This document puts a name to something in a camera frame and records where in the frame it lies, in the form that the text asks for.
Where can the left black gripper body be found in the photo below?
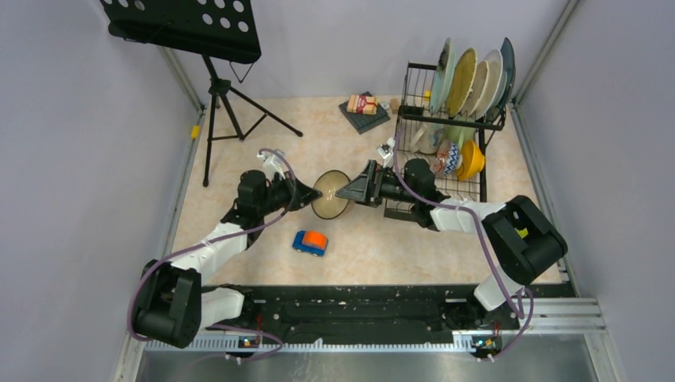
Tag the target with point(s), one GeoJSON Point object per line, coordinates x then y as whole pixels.
{"type": "Point", "coordinates": [277, 196]}

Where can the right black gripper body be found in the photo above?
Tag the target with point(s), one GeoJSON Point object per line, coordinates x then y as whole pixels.
{"type": "Point", "coordinates": [391, 188]}

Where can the brown speckled cream bowl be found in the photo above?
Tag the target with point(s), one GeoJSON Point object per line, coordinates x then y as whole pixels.
{"type": "Point", "coordinates": [329, 206]}

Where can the blue orange toy car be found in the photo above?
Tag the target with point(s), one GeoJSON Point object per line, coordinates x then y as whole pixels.
{"type": "Point", "coordinates": [311, 242]}

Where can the beige mug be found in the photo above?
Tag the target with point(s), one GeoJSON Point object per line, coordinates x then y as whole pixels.
{"type": "Point", "coordinates": [427, 138]}

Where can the red patterned brown bowl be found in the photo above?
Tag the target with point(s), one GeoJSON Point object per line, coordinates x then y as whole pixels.
{"type": "Point", "coordinates": [448, 158]}

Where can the black wire dish rack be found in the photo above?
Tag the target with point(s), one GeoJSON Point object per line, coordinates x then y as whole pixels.
{"type": "Point", "coordinates": [415, 109]}

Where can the light green mug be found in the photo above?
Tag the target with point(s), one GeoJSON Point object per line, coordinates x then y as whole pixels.
{"type": "Point", "coordinates": [459, 135]}

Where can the yellow bowl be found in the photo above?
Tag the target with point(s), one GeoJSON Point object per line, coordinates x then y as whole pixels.
{"type": "Point", "coordinates": [473, 161]}

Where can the light green round plate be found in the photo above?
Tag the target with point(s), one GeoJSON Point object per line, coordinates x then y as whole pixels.
{"type": "Point", "coordinates": [443, 77]}

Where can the yellow-rimmed patterned plate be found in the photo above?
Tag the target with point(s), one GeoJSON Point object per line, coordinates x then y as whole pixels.
{"type": "Point", "coordinates": [462, 81]}

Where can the cream floral ceramic plate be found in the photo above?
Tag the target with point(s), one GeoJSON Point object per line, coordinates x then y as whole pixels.
{"type": "Point", "coordinates": [481, 77]}

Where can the teal square plate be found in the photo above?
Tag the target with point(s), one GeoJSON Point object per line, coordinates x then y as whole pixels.
{"type": "Point", "coordinates": [507, 80]}

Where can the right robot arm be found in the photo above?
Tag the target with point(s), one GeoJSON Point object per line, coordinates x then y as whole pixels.
{"type": "Point", "coordinates": [517, 239]}

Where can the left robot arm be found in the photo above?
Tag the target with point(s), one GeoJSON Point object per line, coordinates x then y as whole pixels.
{"type": "Point", "coordinates": [205, 253]}

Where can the small wooden block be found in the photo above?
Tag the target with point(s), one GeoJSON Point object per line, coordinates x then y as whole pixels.
{"type": "Point", "coordinates": [394, 104]}

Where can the wooden blocks stack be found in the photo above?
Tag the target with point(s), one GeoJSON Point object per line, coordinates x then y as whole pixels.
{"type": "Point", "coordinates": [362, 104]}

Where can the black music stand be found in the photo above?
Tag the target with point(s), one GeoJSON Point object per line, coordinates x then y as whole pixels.
{"type": "Point", "coordinates": [224, 30]}

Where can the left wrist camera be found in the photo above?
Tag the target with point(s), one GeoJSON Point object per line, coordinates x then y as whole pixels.
{"type": "Point", "coordinates": [272, 163]}

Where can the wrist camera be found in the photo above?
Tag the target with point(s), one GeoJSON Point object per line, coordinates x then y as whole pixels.
{"type": "Point", "coordinates": [272, 163]}
{"type": "Point", "coordinates": [387, 152]}

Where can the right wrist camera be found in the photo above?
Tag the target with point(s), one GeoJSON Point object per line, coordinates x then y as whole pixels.
{"type": "Point", "coordinates": [387, 152]}

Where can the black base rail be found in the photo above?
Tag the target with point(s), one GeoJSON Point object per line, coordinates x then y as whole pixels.
{"type": "Point", "coordinates": [242, 319]}

